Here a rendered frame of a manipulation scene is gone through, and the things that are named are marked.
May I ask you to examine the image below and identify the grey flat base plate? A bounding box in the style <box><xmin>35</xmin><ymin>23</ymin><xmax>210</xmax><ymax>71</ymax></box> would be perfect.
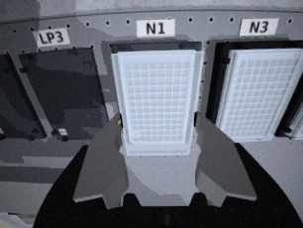
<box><xmin>0</xmin><ymin>7</ymin><xmax>303</xmax><ymax>222</ymax></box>

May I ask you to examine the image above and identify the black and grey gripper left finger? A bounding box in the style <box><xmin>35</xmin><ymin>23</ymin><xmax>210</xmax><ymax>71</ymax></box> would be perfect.
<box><xmin>33</xmin><ymin>113</ymin><xmax>129</xmax><ymax>228</ymax></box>

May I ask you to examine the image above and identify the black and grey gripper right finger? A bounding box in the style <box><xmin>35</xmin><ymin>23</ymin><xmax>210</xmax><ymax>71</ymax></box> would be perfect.
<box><xmin>194</xmin><ymin>111</ymin><xmax>303</xmax><ymax>228</ymax></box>

